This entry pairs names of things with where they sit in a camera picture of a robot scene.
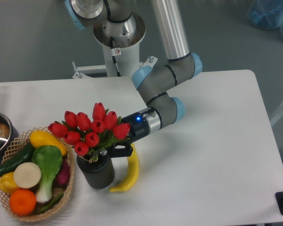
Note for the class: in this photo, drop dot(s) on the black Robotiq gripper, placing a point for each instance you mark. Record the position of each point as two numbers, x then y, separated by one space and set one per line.
139 128

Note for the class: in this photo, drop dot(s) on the red tulip bouquet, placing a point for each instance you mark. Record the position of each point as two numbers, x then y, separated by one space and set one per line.
88 136

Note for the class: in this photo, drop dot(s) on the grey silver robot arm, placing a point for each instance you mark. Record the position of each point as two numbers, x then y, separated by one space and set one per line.
152 84

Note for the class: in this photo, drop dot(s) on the dark grey ribbed vase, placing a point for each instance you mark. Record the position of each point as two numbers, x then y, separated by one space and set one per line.
99 174

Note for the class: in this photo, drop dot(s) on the yellow toy banana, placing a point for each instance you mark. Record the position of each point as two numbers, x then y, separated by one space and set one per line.
132 174

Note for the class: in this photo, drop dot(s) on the purple toy sweet potato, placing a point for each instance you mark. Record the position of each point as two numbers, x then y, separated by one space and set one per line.
63 176

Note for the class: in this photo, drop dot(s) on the green toy bok choy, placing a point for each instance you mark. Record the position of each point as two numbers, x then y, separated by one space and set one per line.
49 159

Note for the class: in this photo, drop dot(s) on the green toy bean pod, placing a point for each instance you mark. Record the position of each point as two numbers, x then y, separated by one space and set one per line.
49 205

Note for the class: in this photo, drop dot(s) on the yellow toy squash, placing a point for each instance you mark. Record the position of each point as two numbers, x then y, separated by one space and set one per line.
40 138

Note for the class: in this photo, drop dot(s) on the green toy cucumber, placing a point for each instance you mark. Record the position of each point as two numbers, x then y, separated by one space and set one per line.
22 156

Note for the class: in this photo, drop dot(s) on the white round toy slice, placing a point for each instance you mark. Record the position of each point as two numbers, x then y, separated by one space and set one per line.
27 175

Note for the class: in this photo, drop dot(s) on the orange toy tangerine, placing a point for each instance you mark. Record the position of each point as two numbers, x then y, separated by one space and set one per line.
22 202

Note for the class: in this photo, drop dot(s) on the yellow toy bell pepper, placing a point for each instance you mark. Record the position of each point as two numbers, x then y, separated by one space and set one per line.
7 183

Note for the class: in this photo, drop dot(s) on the blue plastic bag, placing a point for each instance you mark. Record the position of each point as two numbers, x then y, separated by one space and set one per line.
267 14

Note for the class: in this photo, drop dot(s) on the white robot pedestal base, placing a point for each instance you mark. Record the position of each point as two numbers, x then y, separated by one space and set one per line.
121 48

